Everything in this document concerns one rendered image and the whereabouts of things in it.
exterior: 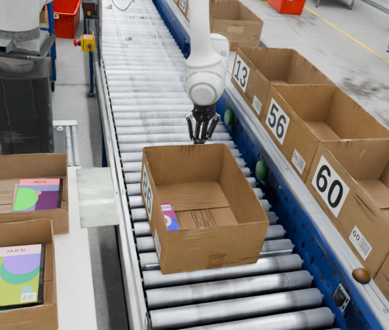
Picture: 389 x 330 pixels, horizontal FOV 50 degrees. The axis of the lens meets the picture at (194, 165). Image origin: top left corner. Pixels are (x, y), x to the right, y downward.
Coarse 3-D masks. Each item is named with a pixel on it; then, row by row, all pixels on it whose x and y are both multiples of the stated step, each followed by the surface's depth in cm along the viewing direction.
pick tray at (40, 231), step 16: (0, 224) 109; (16, 224) 111; (32, 224) 112; (48, 224) 114; (0, 240) 112; (16, 240) 114; (32, 240) 116; (48, 240) 117; (48, 256) 114; (48, 272) 110; (48, 288) 106; (48, 304) 92; (0, 320) 90; (16, 320) 92; (32, 320) 93; (48, 320) 95
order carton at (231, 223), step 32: (160, 160) 140; (192, 160) 144; (224, 160) 145; (160, 192) 142; (192, 192) 144; (224, 192) 146; (160, 224) 113; (192, 224) 132; (224, 224) 134; (256, 224) 112; (160, 256) 115; (192, 256) 113; (224, 256) 117; (256, 256) 121
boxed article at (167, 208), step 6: (162, 204) 136; (168, 204) 136; (162, 210) 133; (168, 210) 134; (168, 216) 131; (174, 216) 132; (168, 222) 129; (174, 222) 129; (168, 228) 127; (174, 228) 127
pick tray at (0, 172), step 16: (0, 160) 134; (16, 160) 136; (32, 160) 137; (48, 160) 139; (64, 160) 140; (0, 176) 137; (16, 176) 139; (32, 176) 141; (48, 176) 142; (64, 176) 143; (0, 192) 132; (64, 192) 136; (0, 208) 126; (64, 208) 117; (64, 224) 120
